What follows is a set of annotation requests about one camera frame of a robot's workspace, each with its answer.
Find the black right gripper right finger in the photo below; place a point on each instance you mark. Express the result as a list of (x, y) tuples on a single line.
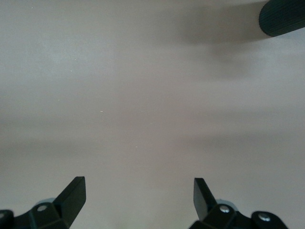
[(202, 202)]

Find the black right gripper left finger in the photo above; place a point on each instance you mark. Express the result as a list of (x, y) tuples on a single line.
[(66, 202)]

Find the black ribbed cylinder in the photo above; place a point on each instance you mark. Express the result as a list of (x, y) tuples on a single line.
[(283, 16)]

